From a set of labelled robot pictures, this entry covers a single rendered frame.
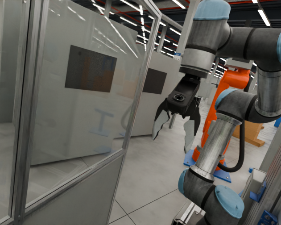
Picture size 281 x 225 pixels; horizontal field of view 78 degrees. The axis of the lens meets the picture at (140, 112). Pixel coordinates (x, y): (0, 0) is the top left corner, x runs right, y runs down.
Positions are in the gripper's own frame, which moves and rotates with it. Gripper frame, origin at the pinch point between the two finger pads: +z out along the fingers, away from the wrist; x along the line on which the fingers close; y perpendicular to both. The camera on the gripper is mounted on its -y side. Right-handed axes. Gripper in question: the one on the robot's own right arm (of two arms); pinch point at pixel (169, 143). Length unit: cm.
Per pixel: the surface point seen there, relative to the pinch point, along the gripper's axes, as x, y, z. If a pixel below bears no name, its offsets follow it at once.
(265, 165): -61, 128, 34
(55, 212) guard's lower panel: 46, 11, 61
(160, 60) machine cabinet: 135, 354, -48
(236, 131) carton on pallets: -122, 759, 128
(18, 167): 45, -9, 25
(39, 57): 45.0, -6.4, -12.6
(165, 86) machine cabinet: 118, 394, 9
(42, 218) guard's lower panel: 46, 4, 59
